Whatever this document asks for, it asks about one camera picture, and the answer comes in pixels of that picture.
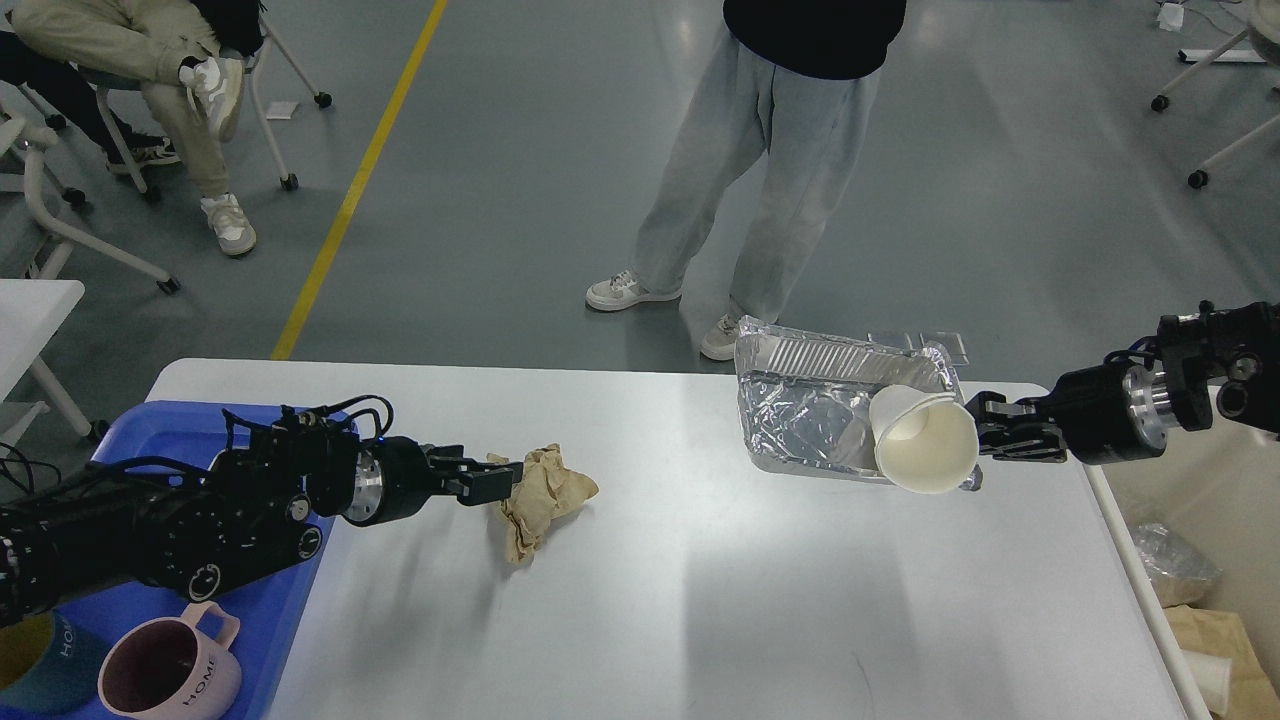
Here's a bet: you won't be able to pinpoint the white plastic bin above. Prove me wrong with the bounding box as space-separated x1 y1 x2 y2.
1096 418 1279 689

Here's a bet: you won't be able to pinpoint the blue plastic tray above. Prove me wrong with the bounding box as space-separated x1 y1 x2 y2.
50 401 333 719

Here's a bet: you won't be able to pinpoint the crumpled foil in bin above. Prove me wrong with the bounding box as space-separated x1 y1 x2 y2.
1128 521 1224 609

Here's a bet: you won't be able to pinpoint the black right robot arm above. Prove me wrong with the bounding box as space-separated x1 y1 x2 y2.
965 300 1279 465

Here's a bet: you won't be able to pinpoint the dark blue mug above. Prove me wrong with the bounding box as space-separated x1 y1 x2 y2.
1 611 109 715

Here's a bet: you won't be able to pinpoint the pink mug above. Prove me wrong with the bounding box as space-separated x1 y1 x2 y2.
97 601 242 719

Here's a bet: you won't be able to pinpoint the white cup in bin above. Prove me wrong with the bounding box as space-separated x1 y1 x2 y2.
1181 650 1233 717

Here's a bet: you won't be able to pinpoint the clear floor plate left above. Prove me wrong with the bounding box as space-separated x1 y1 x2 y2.
867 331 920 350

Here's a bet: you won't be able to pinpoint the seated person beige clothes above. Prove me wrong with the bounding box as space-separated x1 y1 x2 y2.
10 1 257 258

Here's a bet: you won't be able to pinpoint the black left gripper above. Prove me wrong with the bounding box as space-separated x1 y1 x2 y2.
340 436 524 527

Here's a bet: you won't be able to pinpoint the white rolling chair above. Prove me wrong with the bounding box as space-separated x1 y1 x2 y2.
76 10 333 206

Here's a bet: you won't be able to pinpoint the standing person grey trousers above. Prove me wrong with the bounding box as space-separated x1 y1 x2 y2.
585 1 908 361

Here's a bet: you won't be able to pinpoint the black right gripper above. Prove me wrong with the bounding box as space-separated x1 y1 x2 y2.
965 363 1171 465

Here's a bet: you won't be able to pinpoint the brown paper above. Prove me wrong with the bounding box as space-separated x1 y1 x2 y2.
1164 605 1279 719
495 443 600 566

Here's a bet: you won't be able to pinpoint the white side table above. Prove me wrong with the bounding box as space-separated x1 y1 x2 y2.
1 279 109 445

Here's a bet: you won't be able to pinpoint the white chair base right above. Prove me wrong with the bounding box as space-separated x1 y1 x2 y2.
1149 0 1280 190

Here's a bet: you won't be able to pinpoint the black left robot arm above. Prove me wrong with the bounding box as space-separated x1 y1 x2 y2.
1 395 524 626

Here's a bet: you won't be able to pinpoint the white chair frame left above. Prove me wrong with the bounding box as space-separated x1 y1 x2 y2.
3 111 180 295

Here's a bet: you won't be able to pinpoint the clear floor plate right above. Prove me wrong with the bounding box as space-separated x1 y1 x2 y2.
919 331 970 366

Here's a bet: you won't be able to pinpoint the brown paper in bin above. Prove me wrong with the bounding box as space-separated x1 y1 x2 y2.
1164 605 1279 719

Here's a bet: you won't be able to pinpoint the clear floor plate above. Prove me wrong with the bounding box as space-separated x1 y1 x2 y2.
919 331 970 366
867 331 920 350

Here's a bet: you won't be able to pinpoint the aluminium foil tray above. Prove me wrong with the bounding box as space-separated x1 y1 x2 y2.
735 316 983 492

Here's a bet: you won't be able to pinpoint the white paper cup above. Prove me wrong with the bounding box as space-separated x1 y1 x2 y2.
869 386 979 495

